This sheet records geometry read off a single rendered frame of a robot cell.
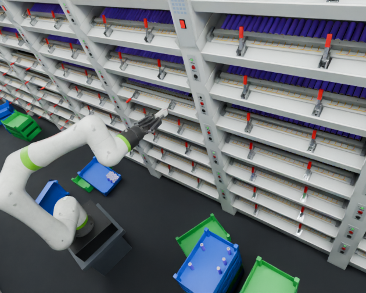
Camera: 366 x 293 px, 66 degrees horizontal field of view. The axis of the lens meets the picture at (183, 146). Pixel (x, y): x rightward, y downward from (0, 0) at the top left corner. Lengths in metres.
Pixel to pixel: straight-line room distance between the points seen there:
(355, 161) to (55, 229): 1.34
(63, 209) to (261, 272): 1.07
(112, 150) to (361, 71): 0.90
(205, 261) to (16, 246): 1.62
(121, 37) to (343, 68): 0.93
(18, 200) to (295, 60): 1.18
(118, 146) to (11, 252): 1.67
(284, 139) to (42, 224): 1.15
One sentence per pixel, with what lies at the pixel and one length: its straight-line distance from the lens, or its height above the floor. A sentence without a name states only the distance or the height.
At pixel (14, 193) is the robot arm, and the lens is 1.35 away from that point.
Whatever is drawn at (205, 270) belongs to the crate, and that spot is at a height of 0.32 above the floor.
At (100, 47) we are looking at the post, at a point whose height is 1.16.
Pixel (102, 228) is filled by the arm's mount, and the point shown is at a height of 0.38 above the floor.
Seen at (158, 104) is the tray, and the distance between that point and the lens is 1.53.
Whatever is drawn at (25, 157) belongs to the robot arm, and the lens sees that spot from 1.38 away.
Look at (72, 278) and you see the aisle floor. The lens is 2.25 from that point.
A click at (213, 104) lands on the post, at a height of 1.00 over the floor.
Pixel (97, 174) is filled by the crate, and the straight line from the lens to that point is 2.53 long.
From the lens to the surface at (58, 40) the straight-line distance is 2.11.
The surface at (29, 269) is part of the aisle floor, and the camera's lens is 2.49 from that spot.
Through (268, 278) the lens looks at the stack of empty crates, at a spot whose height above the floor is 0.32.
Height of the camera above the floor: 1.79
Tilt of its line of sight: 46 degrees down
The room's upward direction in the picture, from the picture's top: 19 degrees counter-clockwise
